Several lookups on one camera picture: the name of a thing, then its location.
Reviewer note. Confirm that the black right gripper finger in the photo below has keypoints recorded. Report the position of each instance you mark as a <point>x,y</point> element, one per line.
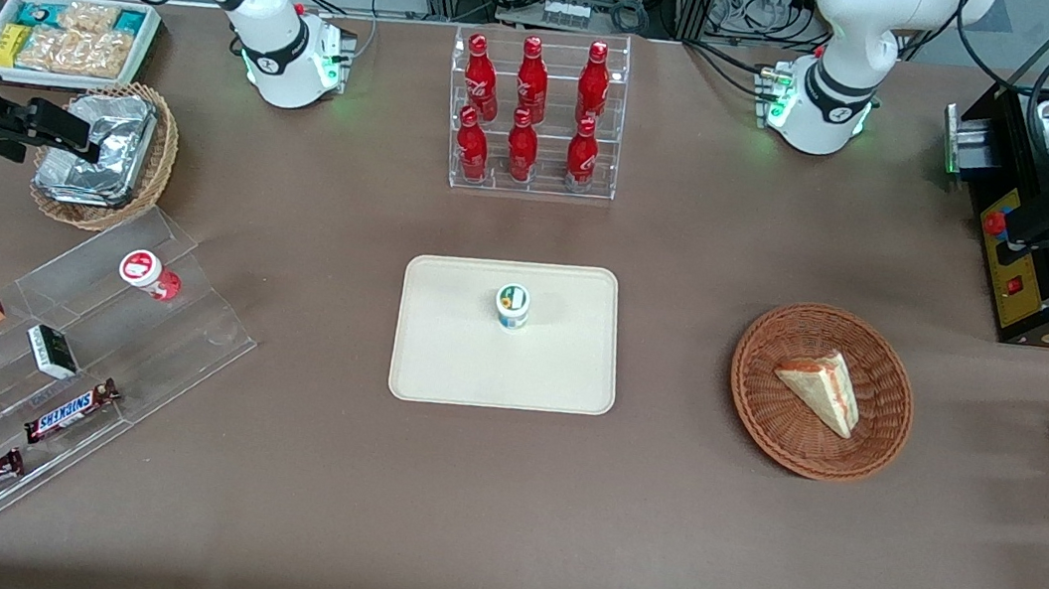
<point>60,127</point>

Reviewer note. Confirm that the small yogurt cup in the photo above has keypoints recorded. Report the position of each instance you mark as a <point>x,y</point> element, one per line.
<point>513,308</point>

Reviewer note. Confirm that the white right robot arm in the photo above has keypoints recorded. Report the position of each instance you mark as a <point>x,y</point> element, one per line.
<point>270,3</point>

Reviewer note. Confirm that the red gum tub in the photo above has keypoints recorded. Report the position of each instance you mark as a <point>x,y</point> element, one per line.
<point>145,271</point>

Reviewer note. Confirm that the cream plastic tray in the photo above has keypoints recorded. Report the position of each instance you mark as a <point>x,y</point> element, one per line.
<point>458,346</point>

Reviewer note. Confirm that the silver foil bag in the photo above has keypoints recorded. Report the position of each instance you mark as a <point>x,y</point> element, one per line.
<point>78,180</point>
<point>114,134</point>

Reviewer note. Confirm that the clear bag of puffs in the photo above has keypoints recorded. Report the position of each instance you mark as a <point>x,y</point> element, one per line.
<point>79,50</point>

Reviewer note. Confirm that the yellow snack pack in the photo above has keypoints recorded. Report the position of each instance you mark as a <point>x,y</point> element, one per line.
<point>10,44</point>

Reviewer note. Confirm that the small wicker basket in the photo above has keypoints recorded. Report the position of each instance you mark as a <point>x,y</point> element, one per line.
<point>162,150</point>

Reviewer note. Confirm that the teal snack pack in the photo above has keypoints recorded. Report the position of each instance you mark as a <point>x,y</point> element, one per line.
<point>129,22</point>
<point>41,12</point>

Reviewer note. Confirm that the white snack bin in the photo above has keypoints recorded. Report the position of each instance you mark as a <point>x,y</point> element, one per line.
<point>148,38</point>

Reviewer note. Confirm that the small black box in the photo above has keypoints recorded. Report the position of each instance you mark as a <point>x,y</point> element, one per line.
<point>52,352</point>

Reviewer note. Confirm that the clear acrylic stepped display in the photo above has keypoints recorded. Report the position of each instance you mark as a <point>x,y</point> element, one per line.
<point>181,322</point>

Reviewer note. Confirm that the wrapped triangle sandwich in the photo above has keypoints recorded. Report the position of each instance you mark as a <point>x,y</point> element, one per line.
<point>823,386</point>

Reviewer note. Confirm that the round brown wicker basket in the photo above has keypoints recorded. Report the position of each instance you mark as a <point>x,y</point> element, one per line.
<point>769,425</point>

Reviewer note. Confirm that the red cola bottle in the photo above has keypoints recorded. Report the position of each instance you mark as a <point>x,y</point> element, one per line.
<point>480,79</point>
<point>593,83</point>
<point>582,157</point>
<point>532,80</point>
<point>472,148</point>
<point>522,149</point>

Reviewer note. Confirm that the clear acrylic bottle rack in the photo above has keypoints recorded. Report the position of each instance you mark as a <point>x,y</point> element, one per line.
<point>543,182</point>

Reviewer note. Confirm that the white power strip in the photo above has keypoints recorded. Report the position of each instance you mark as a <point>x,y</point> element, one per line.
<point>566,12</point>

